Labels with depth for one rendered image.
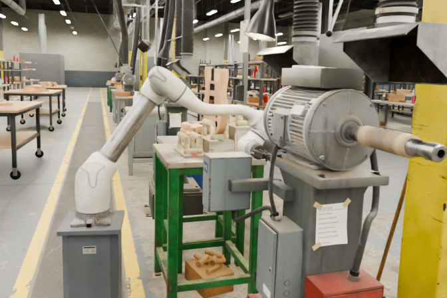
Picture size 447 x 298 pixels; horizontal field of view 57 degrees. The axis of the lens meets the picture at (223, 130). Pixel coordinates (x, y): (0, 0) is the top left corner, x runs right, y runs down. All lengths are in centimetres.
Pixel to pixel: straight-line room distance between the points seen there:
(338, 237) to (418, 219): 107
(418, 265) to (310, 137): 139
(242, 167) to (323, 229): 36
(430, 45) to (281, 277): 81
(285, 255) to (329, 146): 37
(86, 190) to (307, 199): 107
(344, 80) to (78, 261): 140
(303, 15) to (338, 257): 91
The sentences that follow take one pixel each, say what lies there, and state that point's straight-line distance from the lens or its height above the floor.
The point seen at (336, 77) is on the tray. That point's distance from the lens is 132.
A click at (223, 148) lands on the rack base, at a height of 98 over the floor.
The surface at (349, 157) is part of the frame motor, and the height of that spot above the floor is 117.
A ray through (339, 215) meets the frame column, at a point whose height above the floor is 98.
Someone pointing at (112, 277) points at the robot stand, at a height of 47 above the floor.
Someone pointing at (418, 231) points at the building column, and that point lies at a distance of 244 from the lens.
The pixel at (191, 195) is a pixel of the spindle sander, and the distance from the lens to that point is 410.
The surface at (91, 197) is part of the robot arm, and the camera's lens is 200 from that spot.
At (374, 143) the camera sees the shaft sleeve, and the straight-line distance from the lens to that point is 115.
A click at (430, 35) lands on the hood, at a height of 151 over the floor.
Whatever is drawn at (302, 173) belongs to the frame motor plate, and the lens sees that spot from 130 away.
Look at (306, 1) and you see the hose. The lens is 170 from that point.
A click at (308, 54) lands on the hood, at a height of 149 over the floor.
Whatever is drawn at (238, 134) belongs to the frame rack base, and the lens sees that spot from 245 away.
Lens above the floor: 141
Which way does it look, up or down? 8 degrees down
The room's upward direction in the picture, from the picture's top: 2 degrees clockwise
